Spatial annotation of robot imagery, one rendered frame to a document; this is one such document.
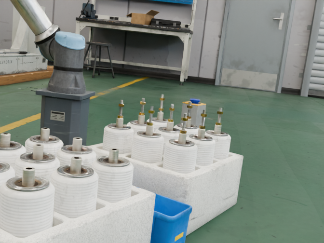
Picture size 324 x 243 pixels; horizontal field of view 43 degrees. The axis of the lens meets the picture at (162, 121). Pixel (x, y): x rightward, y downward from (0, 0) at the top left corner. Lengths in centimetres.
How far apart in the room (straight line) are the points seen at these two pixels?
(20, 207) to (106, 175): 23
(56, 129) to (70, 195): 86
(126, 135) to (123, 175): 39
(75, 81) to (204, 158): 65
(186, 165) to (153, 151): 12
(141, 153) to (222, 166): 26
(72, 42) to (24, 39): 329
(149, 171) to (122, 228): 31
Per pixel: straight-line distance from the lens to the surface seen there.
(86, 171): 88
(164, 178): 117
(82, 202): 85
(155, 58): 654
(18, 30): 497
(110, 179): 92
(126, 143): 131
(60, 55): 167
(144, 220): 99
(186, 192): 115
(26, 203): 77
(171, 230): 105
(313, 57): 649
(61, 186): 85
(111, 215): 88
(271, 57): 649
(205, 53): 646
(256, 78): 648
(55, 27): 179
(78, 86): 167
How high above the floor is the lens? 53
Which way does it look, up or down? 11 degrees down
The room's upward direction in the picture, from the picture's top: 6 degrees clockwise
